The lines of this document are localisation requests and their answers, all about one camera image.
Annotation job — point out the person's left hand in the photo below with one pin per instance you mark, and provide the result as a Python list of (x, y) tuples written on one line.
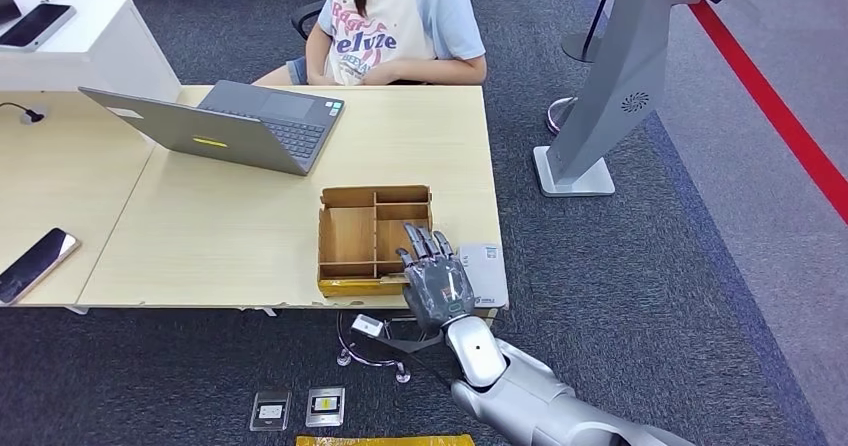
[(379, 75)]

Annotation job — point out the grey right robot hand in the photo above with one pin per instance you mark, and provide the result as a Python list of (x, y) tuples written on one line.
[(437, 290)]

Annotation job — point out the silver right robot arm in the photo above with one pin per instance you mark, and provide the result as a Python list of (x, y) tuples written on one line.
[(530, 396)]

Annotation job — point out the white card reader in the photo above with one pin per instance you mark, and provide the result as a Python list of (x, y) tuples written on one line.
[(490, 271)]

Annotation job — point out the person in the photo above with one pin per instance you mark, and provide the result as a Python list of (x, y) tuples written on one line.
[(411, 6)]

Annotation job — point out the wooden compartment box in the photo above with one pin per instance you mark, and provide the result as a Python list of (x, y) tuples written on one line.
[(348, 238)]

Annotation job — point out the chrome stool base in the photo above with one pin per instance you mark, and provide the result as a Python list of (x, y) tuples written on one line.
[(351, 357)]

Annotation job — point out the yellow tape strip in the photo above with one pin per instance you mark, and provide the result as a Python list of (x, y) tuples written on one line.
[(384, 441)]

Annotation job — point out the silver floor socket yellow label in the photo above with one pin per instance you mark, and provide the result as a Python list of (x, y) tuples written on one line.
[(325, 407)]

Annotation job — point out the chrome stanchion base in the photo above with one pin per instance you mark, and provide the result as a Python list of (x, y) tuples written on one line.
[(558, 115)]

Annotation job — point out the grey laptop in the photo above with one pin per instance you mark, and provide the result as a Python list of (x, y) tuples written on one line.
[(199, 132)]

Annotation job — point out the black stanchion pole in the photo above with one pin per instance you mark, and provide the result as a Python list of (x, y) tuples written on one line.
[(583, 47)]

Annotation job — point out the grey kiosk stand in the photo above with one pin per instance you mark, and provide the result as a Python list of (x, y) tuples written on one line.
[(616, 65)]

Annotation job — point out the white cabinet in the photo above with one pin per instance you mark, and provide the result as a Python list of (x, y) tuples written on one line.
[(112, 59)]

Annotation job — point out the black smartphone with grey case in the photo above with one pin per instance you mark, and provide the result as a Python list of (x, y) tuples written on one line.
[(36, 26)]

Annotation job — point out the red floor tape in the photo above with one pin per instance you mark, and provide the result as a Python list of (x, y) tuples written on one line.
[(762, 98)]

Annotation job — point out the dark device on cabinet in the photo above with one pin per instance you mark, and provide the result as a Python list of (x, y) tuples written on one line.
[(6, 7)]

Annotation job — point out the black smartphone with pale case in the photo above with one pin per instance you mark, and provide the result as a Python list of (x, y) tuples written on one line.
[(33, 264)]

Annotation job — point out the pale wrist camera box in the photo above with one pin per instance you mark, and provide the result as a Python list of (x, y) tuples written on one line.
[(366, 326)]

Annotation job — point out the silver floor socket dark frame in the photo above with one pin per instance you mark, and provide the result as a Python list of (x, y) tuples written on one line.
[(270, 411)]

